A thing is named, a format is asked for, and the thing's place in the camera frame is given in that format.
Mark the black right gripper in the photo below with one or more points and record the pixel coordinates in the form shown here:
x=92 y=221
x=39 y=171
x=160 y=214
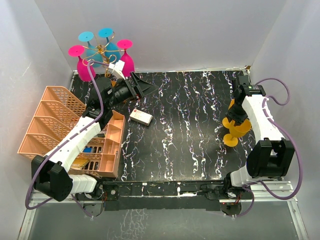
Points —
x=239 y=119

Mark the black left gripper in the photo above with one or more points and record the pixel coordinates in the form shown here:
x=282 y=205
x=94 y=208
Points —
x=144 y=88

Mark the yellow wine glass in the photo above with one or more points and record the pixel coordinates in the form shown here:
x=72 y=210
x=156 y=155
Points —
x=234 y=104
x=235 y=131

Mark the pink wine glass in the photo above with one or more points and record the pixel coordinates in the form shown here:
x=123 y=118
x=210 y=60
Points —
x=129 y=65
x=82 y=64

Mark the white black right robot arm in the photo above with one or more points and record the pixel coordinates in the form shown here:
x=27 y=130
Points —
x=272 y=154

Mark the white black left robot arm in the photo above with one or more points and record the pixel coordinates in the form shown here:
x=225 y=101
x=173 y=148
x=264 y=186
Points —
x=50 y=173

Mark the blue wine glass right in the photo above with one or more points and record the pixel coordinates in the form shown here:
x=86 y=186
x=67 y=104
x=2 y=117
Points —
x=111 y=50

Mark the blue wine glass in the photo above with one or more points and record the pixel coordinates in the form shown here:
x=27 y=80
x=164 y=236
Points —
x=91 y=52
x=111 y=50

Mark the blue wine glass left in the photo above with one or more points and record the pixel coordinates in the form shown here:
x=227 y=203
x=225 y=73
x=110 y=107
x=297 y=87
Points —
x=91 y=52

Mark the white red small box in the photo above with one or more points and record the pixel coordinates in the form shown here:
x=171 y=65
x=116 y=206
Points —
x=141 y=117

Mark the pink plastic file organizer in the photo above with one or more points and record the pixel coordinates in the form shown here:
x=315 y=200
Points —
x=56 y=115

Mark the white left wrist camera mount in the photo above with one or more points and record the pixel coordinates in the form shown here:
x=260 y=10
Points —
x=116 y=69

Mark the gold wire wine glass rack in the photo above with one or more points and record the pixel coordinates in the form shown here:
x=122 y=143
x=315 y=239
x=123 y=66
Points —
x=101 y=50

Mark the black metal front rail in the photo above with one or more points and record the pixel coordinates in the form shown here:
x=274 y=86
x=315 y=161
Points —
x=171 y=191

